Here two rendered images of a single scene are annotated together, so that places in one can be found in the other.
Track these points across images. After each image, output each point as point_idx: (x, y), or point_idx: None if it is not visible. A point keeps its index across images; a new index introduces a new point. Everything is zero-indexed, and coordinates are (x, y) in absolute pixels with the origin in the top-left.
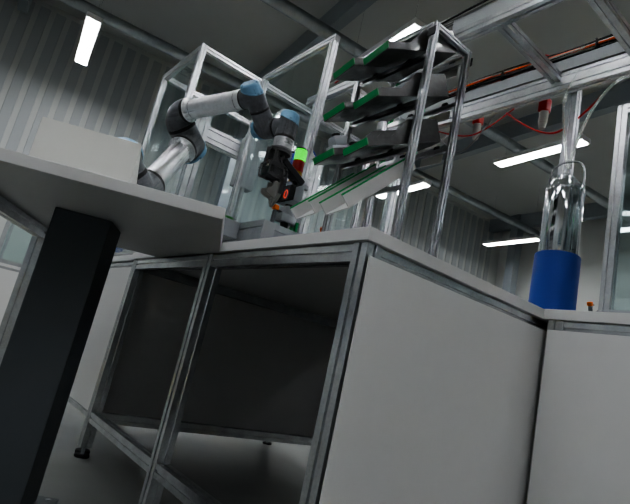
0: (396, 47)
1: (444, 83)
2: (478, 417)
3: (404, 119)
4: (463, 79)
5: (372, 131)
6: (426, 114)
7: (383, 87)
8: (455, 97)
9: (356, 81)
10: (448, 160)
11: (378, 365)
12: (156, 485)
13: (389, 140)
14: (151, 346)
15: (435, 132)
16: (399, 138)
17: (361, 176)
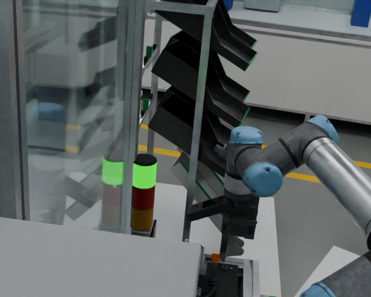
0: (245, 40)
1: (181, 38)
2: None
3: (146, 64)
4: (162, 20)
5: (206, 115)
6: (152, 58)
7: (209, 60)
8: (159, 40)
9: (209, 47)
10: (156, 107)
11: None
12: None
13: (221, 127)
14: None
15: (177, 91)
16: (212, 119)
17: (203, 164)
